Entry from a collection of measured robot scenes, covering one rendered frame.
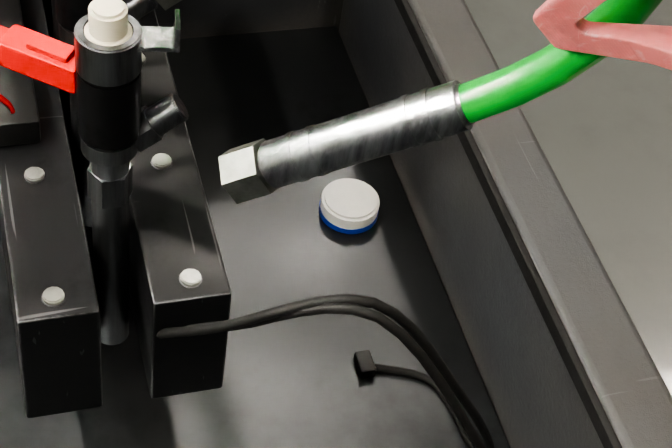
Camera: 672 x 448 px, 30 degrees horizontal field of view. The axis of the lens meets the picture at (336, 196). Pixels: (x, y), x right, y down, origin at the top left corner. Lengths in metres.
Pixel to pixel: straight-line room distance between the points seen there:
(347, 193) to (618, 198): 1.32
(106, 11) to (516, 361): 0.33
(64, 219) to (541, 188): 0.27
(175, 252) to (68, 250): 0.05
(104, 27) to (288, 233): 0.33
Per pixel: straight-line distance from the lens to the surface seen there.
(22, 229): 0.62
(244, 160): 0.46
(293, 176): 0.45
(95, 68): 0.53
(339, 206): 0.82
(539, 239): 0.69
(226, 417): 0.73
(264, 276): 0.80
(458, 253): 0.78
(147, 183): 0.64
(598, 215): 2.08
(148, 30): 0.54
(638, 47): 0.39
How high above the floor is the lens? 1.45
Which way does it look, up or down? 46 degrees down
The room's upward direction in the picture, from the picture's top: 10 degrees clockwise
